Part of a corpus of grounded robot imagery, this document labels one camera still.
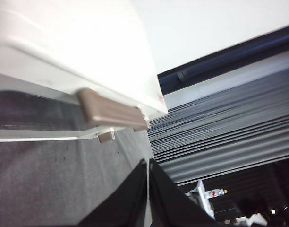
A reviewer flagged clear plastic bottle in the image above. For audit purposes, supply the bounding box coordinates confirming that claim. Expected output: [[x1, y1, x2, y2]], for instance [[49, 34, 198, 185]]
[[210, 188, 228, 197]]

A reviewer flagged white metal stand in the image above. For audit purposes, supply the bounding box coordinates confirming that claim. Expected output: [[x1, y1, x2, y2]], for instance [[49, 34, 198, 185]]
[[185, 179, 216, 222]]

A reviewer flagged cream Toshiba toaster oven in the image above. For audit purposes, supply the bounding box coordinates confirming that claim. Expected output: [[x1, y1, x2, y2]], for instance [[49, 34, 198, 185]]
[[0, 0, 169, 118]]

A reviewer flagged grey slatted shutter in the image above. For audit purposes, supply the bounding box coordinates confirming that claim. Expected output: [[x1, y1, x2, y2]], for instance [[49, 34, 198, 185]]
[[146, 67, 289, 188]]

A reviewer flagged dark blue beam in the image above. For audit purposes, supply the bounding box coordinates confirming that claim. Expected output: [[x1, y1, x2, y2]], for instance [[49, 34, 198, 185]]
[[157, 23, 289, 96]]

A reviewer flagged glass oven door with handle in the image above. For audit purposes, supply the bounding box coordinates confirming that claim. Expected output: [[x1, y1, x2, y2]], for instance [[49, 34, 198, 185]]
[[0, 72, 150, 144]]

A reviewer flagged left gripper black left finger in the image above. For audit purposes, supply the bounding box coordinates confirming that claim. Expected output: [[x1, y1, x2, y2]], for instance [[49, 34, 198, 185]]
[[78, 158, 148, 227]]

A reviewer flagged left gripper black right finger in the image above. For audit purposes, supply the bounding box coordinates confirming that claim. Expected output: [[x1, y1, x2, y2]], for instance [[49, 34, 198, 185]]
[[148, 157, 220, 227]]

